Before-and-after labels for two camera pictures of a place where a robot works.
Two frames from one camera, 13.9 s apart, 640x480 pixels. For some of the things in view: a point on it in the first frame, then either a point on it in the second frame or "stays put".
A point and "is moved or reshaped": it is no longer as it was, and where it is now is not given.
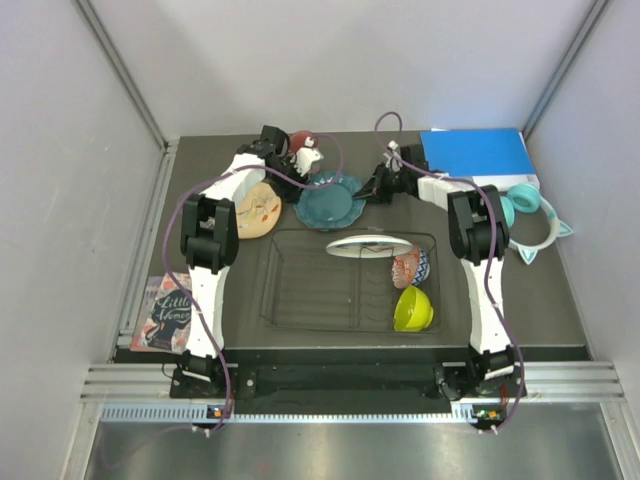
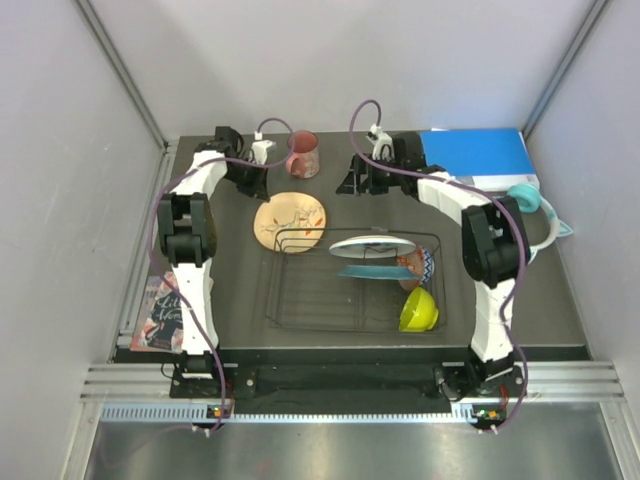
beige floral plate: x=258 y=210 -> x=290 y=222
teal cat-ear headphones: x=526 y=198 stays put
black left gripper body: x=284 y=187 -> x=247 y=177
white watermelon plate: x=367 y=246 stays put
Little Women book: x=164 y=314 stays put
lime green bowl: x=413 y=311 is moved or reshaped
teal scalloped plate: x=330 y=208 -> x=380 y=272
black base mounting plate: x=329 y=384 stays put
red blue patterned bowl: x=410 y=269 stays put
